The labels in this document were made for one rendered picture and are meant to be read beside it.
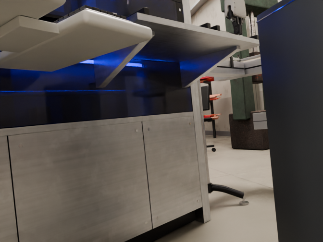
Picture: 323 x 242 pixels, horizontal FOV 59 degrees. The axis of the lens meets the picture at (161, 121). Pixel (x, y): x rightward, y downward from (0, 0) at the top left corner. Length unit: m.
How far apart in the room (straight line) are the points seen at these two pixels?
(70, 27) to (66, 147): 0.58
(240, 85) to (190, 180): 2.86
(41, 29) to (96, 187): 0.70
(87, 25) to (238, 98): 3.75
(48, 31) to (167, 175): 0.94
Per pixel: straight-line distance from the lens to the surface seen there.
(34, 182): 1.06
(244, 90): 4.19
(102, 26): 0.61
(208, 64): 1.38
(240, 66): 2.18
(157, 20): 0.88
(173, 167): 1.42
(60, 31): 0.65
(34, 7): 0.58
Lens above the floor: 0.58
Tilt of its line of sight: 1 degrees down
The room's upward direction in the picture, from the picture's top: 6 degrees counter-clockwise
